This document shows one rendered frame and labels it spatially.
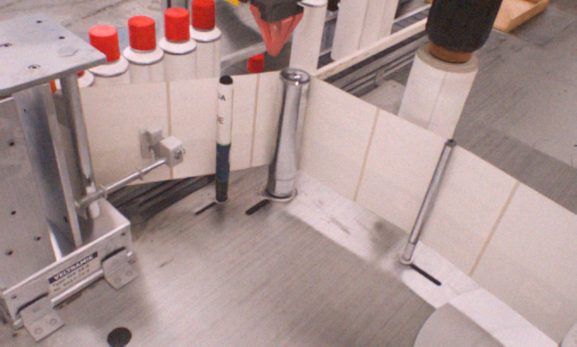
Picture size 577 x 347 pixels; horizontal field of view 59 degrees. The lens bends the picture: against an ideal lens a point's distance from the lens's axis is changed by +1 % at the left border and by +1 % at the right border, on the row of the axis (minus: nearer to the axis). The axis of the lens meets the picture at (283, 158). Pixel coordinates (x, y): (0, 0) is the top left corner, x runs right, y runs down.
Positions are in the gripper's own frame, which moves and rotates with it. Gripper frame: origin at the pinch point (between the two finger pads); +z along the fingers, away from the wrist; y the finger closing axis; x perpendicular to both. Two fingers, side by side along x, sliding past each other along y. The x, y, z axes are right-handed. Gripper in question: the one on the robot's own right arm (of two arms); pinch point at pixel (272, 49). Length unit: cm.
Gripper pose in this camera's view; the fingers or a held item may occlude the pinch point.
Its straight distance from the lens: 77.8
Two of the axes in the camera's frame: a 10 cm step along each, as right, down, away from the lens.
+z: -0.9, 7.7, 6.3
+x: -7.3, -4.8, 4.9
